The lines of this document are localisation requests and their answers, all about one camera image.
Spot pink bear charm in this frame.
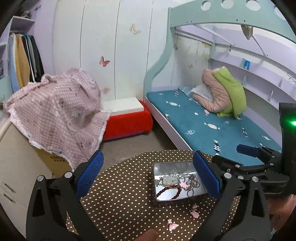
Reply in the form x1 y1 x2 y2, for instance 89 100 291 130
190 204 199 219

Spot pink white charm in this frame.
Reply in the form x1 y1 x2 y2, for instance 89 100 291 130
166 219 179 232

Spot pale green jade stone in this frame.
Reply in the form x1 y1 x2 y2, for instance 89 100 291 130
161 175 179 186

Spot person's right hand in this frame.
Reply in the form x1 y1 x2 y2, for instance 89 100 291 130
267 195 295 231

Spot person's left hand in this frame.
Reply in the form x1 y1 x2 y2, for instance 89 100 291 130
135 229 158 241

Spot teal bed mattress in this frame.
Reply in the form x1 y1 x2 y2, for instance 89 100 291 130
147 90 281 166

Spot green pillow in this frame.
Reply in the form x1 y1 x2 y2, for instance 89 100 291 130
212 66 247 118

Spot beige cabinet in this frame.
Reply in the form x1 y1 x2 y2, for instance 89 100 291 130
1 120 54 237

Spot pink quilted jacket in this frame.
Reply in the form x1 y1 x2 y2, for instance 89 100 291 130
199 69 231 113

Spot dark metal tin box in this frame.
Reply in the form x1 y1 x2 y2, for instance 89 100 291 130
152 160 207 206

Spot brown polka dot tablecloth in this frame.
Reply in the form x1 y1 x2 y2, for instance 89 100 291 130
66 149 241 241

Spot blue box on shelf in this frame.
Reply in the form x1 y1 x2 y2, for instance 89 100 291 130
243 59 250 70

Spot pink checkered cloth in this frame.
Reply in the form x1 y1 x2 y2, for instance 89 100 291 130
5 68 110 170

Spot red ottoman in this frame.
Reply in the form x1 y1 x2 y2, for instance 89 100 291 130
103 101 153 141

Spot white foam board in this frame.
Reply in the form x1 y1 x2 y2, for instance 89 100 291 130
102 97 144 116

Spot hanging clothes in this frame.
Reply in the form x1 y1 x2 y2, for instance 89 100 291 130
8 32 44 93

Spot pink butterfly sticker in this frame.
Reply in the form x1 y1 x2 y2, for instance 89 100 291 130
99 56 110 67

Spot beige butterfly sticker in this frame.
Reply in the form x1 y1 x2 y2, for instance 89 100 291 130
129 24 141 35

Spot white wardrobe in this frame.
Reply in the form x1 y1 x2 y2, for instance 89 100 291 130
53 1 171 100

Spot lilac shelf unit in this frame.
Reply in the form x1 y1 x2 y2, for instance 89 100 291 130
1 16 35 101

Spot silver chain necklace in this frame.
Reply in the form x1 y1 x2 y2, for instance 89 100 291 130
176 173 202 198

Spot red bead bracelet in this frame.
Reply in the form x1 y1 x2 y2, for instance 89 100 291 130
155 184 183 202

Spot teal bunk bed frame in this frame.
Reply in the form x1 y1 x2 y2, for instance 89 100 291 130
143 0 296 151

